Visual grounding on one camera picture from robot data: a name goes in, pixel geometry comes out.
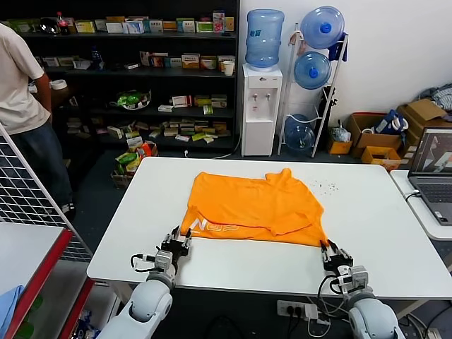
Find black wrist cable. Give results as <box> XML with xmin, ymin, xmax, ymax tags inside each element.
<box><xmin>129</xmin><ymin>253</ymin><xmax>156</xmax><ymax>273</ymax></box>
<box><xmin>316</xmin><ymin>275</ymin><xmax>345</xmax><ymax>301</ymax></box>

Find blue drink bottle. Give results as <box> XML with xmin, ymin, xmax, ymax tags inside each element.
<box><xmin>90</xmin><ymin>46</ymin><xmax>104</xmax><ymax>71</ymax></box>

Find white wire grid panel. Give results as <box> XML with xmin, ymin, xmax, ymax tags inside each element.
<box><xmin>0</xmin><ymin>121</ymin><xmax>93</xmax><ymax>262</ymax></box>

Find white cables under table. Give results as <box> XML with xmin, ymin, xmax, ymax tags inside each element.
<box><xmin>307</xmin><ymin>296</ymin><xmax>352</xmax><ymax>336</ymax></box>

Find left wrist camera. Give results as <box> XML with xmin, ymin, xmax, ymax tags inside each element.
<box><xmin>154</xmin><ymin>249</ymin><xmax>173</xmax><ymax>273</ymax></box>

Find yellow medicine box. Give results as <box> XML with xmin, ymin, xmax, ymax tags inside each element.
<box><xmin>73</xmin><ymin>20</ymin><xmax>96</xmax><ymax>34</ymax></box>

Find light blue cloth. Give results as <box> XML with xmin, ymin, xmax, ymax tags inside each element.
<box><xmin>0</xmin><ymin>285</ymin><xmax>25</xmax><ymax>333</ymax></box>

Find person in white shirt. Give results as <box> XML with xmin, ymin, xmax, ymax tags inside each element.
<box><xmin>0</xmin><ymin>20</ymin><xmax>77</xmax><ymax>220</ymax></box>

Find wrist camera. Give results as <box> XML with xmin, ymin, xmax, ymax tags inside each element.
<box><xmin>154</xmin><ymin>249</ymin><xmax>173</xmax><ymax>273</ymax></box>
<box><xmin>338</xmin><ymin>266</ymin><xmax>370</xmax><ymax>294</ymax></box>

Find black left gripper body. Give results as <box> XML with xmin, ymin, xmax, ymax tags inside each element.
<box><xmin>161</xmin><ymin>246</ymin><xmax>191</xmax><ymax>269</ymax></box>

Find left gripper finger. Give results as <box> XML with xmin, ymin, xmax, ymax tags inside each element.
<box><xmin>180</xmin><ymin>228</ymin><xmax>194</xmax><ymax>256</ymax></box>
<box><xmin>162</xmin><ymin>225</ymin><xmax>181</xmax><ymax>252</ymax></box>

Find clear plastic bag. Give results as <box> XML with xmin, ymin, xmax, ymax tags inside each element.
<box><xmin>330</xmin><ymin>119</ymin><xmax>352</xmax><ymax>143</ymax></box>

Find blue bag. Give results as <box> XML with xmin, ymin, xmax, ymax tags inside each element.
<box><xmin>374</xmin><ymin>109</ymin><xmax>410</xmax><ymax>135</ymax></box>

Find white water dispenser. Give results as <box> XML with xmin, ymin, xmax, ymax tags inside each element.
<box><xmin>241</xmin><ymin>64</ymin><xmax>283</xmax><ymax>157</ymax></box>

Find white power strip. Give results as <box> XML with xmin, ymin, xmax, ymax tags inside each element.
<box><xmin>276</xmin><ymin>299</ymin><xmax>319</xmax><ymax>321</ymax></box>

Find orange cardboard box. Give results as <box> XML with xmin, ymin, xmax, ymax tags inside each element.
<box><xmin>360</xmin><ymin>145</ymin><xmax>403</xmax><ymax>172</ymax></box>

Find pink and blue box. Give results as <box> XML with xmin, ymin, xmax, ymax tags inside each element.
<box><xmin>212</xmin><ymin>10</ymin><xmax>226</xmax><ymax>33</ymax></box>

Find shiny dark round bowl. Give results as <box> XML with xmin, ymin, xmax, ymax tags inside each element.
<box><xmin>38</xmin><ymin>16</ymin><xmax>57</xmax><ymax>35</ymax></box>

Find black tripod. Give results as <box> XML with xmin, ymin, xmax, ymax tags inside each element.
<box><xmin>319</xmin><ymin>85</ymin><xmax>338</xmax><ymax>128</ymax></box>

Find white dispenser power cord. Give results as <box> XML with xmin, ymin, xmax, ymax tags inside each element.
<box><xmin>184</xmin><ymin>136</ymin><xmax>244</xmax><ymax>160</ymax></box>

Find dark blue hanging cloth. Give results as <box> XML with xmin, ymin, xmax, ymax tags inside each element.
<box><xmin>326</xmin><ymin>32</ymin><xmax>350</xmax><ymax>63</ymax></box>

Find bowl of green snack bags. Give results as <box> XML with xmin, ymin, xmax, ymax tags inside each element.
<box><xmin>109</xmin><ymin>88</ymin><xmax>152</xmax><ymax>111</ymax></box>

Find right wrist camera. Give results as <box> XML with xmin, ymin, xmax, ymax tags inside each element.
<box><xmin>338</xmin><ymin>266</ymin><xmax>370</xmax><ymax>294</ymax></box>

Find cola bottle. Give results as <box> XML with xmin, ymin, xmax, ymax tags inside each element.
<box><xmin>56</xmin><ymin>11</ymin><xmax>71</xmax><ymax>36</ymax></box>

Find white side table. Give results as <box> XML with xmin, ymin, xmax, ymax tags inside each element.
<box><xmin>389</xmin><ymin>169</ymin><xmax>452</xmax><ymax>241</ymax></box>

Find grey laptop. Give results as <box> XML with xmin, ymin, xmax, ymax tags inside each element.
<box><xmin>407</xmin><ymin>126</ymin><xmax>452</xmax><ymax>226</ymax></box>

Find red-edged cart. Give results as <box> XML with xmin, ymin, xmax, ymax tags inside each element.
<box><xmin>0</xmin><ymin>222</ymin><xmax>96</xmax><ymax>339</ymax></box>

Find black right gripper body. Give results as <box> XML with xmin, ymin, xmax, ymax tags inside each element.
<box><xmin>323</xmin><ymin>259</ymin><xmax>354</xmax><ymax>275</ymax></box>

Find small yellow cardboard box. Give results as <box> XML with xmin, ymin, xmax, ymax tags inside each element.
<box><xmin>326</xmin><ymin>139</ymin><xmax>353</xmax><ymax>155</ymax></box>

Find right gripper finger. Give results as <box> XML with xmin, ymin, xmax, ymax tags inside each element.
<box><xmin>327</xmin><ymin>239</ymin><xmax>353</xmax><ymax>265</ymax></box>
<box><xmin>319</xmin><ymin>239</ymin><xmax>333</xmax><ymax>263</ymax></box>

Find pile of clothes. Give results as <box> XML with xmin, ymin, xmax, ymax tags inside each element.
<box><xmin>418</xmin><ymin>83</ymin><xmax>452</xmax><ymax>114</ymax></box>

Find white jug rack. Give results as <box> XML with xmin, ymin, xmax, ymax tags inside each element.
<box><xmin>277</xmin><ymin>23</ymin><xmax>349</xmax><ymax>159</ymax></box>

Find black shelf unit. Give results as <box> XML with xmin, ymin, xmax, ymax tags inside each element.
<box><xmin>0</xmin><ymin>0</ymin><xmax>241</xmax><ymax>155</ymax></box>

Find box of snack bags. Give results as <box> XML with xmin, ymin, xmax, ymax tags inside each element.
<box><xmin>111</xmin><ymin>141</ymin><xmax>159</xmax><ymax>190</ymax></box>

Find brown cardboard box with flaps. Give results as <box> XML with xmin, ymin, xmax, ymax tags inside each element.
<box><xmin>397</xmin><ymin>98</ymin><xmax>452</xmax><ymax>142</ymax></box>

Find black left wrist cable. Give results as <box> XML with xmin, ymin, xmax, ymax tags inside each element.
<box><xmin>129</xmin><ymin>253</ymin><xmax>156</xmax><ymax>273</ymax></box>

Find blue and white medicine box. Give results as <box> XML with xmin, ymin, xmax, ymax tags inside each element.
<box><xmin>123</xmin><ymin>19</ymin><xmax>145</xmax><ymax>35</ymax></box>

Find orange t-shirt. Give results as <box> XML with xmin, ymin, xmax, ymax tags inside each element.
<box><xmin>180</xmin><ymin>167</ymin><xmax>326</xmax><ymax>248</ymax></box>

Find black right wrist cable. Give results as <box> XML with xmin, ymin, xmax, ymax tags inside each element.
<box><xmin>316</xmin><ymin>275</ymin><xmax>345</xmax><ymax>301</ymax></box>

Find blue labelled water jug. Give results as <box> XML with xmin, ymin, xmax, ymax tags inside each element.
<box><xmin>245</xmin><ymin>8</ymin><xmax>285</xmax><ymax>73</ymax></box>

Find person's right forearm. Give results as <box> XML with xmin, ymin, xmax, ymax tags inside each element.
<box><xmin>35</xmin><ymin>73</ymin><xmax>54</xmax><ymax>114</ymax></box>

